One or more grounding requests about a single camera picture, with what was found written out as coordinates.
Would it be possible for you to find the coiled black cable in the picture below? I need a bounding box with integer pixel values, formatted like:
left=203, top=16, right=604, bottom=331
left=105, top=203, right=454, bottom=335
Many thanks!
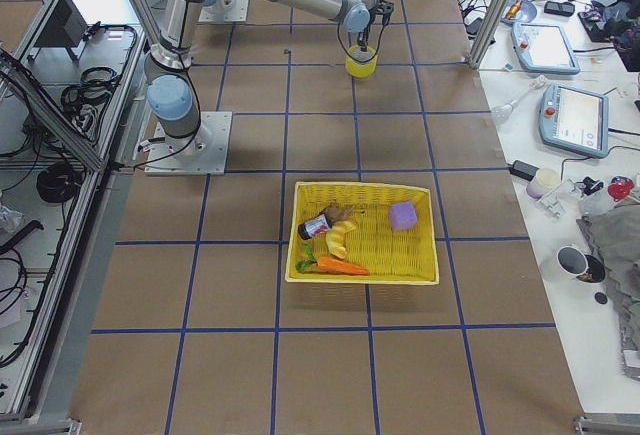
left=36, top=159, right=81, bottom=203

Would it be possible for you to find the blue bowl with orange item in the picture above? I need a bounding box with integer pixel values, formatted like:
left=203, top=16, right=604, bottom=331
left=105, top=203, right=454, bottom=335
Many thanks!
left=500, top=0, right=538, bottom=25

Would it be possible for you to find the teach pendant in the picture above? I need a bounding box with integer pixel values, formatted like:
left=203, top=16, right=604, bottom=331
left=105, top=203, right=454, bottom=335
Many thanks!
left=511, top=22, right=581, bottom=75
left=538, top=83, right=609, bottom=158

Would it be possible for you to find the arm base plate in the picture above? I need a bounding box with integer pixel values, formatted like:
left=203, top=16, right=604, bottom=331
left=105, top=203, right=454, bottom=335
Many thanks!
left=143, top=111, right=232, bottom=176

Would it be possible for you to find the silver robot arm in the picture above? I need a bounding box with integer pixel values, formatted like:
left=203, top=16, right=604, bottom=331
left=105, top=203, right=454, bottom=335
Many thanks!
left=147, top=0, right=394, bottom=155

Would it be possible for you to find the black power adapter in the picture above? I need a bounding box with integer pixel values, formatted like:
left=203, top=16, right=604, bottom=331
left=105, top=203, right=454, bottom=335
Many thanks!
left=508, top=160, right=539, bottom=182

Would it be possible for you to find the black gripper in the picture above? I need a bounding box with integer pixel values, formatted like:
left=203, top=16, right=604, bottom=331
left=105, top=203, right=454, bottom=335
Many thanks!
left=369, top=0, right=395, bottom=25

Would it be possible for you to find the orange toy carrot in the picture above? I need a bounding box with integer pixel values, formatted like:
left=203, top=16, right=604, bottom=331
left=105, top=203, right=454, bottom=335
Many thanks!
left=296, top=256, right=369, bottom=276

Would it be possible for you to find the grey cloth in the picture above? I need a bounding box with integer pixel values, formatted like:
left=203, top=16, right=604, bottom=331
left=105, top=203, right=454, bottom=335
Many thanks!
left=576, top=204, right=639, bottom=380

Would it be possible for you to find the white mug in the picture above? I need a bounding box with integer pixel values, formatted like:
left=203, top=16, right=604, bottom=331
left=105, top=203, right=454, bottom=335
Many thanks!
left=555, top=246, right=589, bottom=278

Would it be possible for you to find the yellow plastic basket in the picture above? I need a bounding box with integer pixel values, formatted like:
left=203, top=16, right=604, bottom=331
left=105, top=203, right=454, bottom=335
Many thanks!
left=285, top=182, right=439, bottom=286

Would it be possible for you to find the yellow tape roll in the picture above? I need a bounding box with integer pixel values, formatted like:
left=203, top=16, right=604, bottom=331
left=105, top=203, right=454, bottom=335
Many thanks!
left=345, top=45, right=377, bottom=79

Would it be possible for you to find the near teach pendant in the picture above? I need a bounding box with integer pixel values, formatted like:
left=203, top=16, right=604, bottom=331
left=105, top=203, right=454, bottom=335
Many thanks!
left=538, top=83, right=609, bottom=158

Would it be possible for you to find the far teach pendant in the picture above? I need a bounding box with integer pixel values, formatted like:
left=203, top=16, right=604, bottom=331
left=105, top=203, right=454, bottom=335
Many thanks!
left=511, top=22, right=581, bottom=75

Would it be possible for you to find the yellow toy banana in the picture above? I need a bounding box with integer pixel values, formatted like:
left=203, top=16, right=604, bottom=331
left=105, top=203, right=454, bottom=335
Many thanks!
left=325, top=220, right=357, bottom=260

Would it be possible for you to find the brown toy animal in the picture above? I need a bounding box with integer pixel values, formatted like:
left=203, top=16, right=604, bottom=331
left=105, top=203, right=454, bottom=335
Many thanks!
left=324, top=203, right=361, bottom=224

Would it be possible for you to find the lavender white jar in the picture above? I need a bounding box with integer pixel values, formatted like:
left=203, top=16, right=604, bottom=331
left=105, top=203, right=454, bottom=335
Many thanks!
left=526, top=168, right=561, bottom=199

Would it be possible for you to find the aluminium frame post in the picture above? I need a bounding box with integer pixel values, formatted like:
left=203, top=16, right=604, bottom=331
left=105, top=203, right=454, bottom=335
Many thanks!
left=468, top=0, right=508, bottom=69

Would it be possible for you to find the purple foam cube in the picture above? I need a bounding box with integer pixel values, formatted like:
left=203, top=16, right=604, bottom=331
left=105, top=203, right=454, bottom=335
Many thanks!
left=388, top=201, right=418, bottom=232

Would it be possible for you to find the red round object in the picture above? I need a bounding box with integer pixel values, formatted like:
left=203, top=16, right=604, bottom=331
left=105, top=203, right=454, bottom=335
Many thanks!
left=607, top=176, right=634, bottom=203

